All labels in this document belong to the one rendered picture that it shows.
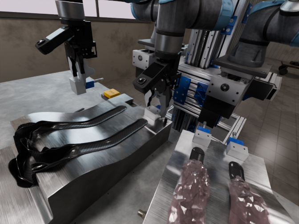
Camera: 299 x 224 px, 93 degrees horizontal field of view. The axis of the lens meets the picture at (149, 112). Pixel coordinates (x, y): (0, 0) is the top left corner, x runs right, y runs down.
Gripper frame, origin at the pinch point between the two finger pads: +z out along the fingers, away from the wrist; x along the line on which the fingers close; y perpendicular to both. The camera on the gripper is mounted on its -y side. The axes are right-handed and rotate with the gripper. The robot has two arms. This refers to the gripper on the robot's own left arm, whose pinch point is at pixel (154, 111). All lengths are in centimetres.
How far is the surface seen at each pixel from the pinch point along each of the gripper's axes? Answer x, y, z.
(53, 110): 38.8, -21.7, 10.7
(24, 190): 2.7, -38.3, 4.6
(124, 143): -3.0, -16.0, 2.3
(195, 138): -16.1, 2.8, 3.6
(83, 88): 26.5, -11.9, -1.7
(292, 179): -87, 123, 91
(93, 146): 0.3, -23.3, 0.7
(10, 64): 198, -16, 36
